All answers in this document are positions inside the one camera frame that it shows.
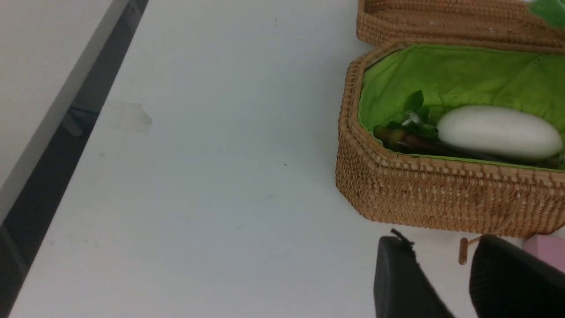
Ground light pink foam cube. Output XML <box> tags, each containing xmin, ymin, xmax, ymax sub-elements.
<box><xmin>523</xmin><ymin>234</ymin><xmax>565</xmax><ymax>272</ymax></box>

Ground woven wicker basket lid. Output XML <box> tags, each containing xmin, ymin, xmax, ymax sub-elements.
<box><xmin>356</xmin><ymin>0</ymin><xmax>565</xmax><ymax>54</ymax></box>

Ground white toy radish green leaves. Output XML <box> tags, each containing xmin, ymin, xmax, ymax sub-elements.
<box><xmin>400</xmin><ymin>91</ymin><xmax>564</xmax><ymax>162</ymax></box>

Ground woven wicker basket green lining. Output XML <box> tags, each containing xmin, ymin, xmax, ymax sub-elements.
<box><xmin>335</xmin><ymin>38</ymin><xmax>565</xmax><ymax>238</ymax></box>

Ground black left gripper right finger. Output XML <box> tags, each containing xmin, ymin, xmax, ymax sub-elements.
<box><xmin>469</xmin><ymin>234</ymin><xmax>565</xmax><ymax>318</ymax></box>

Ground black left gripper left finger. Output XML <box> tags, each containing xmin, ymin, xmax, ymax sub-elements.
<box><xmin>373</xmin><ymin>229</ymin><xmax>453</xmax><ymax>318</ymax></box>

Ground orange toy carrot green leaves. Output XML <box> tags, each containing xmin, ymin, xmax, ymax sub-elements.
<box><xmin>528</xmin><ymin>0</ymin><xmax>565</xmax><ymax>30</ymax></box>

